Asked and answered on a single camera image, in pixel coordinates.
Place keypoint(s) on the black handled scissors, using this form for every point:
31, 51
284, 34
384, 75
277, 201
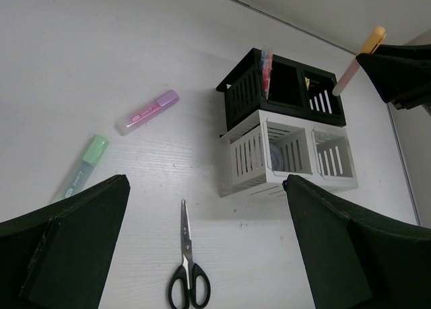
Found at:
188, 271

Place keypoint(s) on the clear jar of clips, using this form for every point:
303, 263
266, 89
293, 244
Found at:
277, 159

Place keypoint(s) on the aluminium rail right side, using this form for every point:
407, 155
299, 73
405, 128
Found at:
404, 167

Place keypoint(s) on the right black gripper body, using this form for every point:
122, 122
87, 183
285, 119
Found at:
419, 96

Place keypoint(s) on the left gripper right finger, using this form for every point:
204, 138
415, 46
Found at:
355, 257

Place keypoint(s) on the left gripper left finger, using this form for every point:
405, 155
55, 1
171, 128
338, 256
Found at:
59, 256

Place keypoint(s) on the orange pen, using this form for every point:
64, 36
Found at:
266, 82

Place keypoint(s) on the blue pen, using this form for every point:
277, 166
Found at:
264, 63

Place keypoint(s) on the black two-slot pen holder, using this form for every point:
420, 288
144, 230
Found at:
244, 94

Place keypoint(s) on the yellow highlighter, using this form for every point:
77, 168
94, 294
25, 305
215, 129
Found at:
309, 83

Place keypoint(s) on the white two-slot pen holder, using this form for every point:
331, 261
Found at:
318, 152

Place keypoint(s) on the green highlighter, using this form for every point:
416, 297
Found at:
82, 169

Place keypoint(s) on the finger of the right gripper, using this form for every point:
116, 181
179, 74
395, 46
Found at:
395, 70

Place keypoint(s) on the pink highlighter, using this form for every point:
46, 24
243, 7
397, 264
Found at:
145, 113

